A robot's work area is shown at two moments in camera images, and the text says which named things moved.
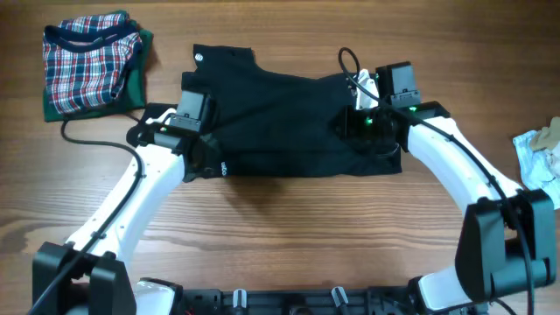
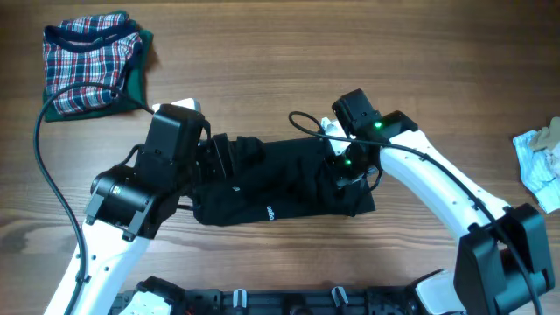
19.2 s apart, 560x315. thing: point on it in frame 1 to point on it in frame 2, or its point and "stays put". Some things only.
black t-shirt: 269,122 to 270,182
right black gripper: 348,130 to 340,177
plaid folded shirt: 87,59 stays put
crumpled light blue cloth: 539,170 stays put
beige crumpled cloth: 547,137 stays put
